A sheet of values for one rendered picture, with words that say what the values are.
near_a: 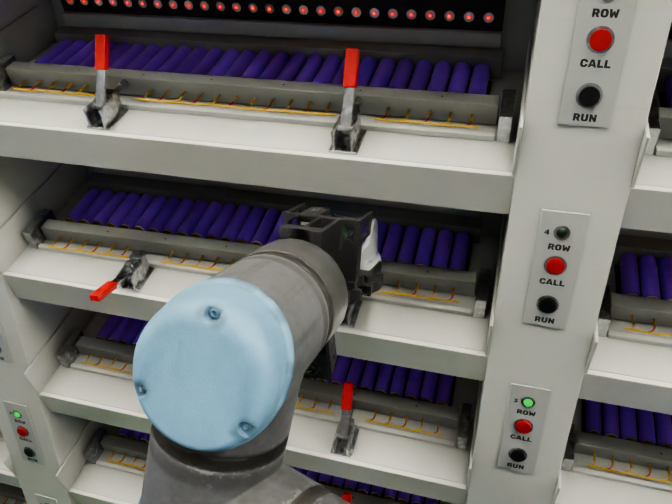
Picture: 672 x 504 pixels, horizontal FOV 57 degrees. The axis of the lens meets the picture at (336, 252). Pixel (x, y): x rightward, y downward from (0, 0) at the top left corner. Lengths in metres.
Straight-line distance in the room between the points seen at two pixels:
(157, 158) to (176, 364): 0.35
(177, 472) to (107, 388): 0.56
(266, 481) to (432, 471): 0.42
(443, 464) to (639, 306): 0.30
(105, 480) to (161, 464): 0.70
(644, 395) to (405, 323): 0.25
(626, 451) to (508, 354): 0.24
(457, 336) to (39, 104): 0.53
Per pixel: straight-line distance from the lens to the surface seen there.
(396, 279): 0.72
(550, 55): 0.54
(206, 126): 0.67
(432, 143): 0.61
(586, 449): 0.84
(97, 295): 0.73
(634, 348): 0.71
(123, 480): 1.11
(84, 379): 0.99
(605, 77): 0.55
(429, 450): 0.83
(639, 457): 0.85
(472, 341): 0.68
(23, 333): 0.95
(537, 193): 0.58
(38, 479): 1.16
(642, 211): 0.60
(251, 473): 0.41
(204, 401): 0.36
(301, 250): 0.46
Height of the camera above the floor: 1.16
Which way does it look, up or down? 29 degrees down
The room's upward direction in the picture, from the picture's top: straight up
